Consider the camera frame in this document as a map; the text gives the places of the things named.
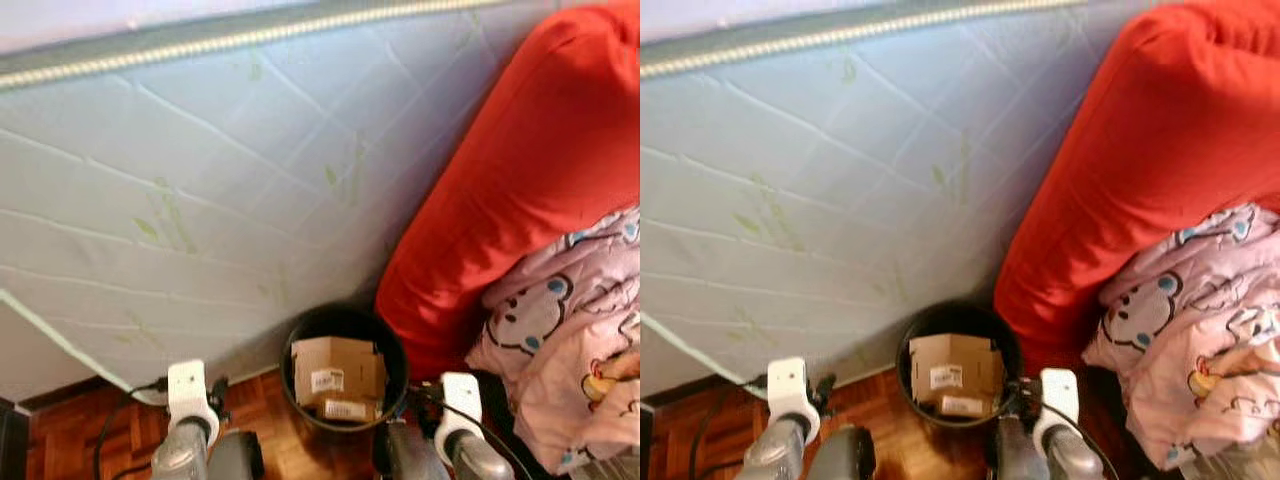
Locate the silver right robot leg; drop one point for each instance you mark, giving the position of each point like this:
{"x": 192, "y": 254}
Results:
{"x": 410, "y": 455}
{"x": 1015, "y": 455}

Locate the silver left robot leg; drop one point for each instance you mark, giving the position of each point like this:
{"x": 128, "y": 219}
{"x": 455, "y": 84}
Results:
{"x": 842, "y": 458}
{"x": 238, "y": 460}

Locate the grey quilted upright mattress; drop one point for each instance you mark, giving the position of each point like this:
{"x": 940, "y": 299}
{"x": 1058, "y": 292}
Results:
{"x": 840, "y": 190}
{"x": 220, "y": 190}

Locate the brown cardboard box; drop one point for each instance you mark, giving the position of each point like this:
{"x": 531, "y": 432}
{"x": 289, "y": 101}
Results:
{"x": 955, "y": 370}
{"x": 340, "y": 375}

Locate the black round waste bin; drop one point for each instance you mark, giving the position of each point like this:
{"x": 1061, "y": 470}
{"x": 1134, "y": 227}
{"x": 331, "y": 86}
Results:
{"x": 395, "y": 350}
{"x": 1010, "y": 345}

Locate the silver robot leg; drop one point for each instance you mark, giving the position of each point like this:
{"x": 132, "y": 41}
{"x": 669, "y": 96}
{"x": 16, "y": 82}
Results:
{"x": 238, "y": 460}
{"x": 1015, "y": 455}
{"x": 410, "y": 455}
{"x": 842, "y": 458}

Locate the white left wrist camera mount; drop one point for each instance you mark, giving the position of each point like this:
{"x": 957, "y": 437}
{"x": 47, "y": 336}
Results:
{"x": 790, "y": 390}
{"x": 190, "y": 395}

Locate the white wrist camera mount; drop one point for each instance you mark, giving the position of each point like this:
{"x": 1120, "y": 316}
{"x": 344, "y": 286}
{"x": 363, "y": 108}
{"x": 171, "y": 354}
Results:
{"x": 790, "y": 390}
{"x": 190, "y": 395}
{"x": 1057, "y": 400}
{"x": 460, "y": 410}

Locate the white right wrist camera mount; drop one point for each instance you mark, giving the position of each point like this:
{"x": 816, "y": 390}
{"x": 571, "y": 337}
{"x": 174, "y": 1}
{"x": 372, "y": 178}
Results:
{"x": 1057, "y": 400}
{"x": 460, "y": 410}

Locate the red cushion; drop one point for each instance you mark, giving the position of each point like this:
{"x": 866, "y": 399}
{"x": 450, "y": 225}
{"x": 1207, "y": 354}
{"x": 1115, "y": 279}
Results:
{"x": 1160, "y": 170}
{"x": 540, "y": 170}

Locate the pink cartoon print blanket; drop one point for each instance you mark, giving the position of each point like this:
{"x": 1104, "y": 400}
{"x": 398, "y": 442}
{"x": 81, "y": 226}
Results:
{"x": 1160, "y": 350}
{"x": 545, "y": 350}

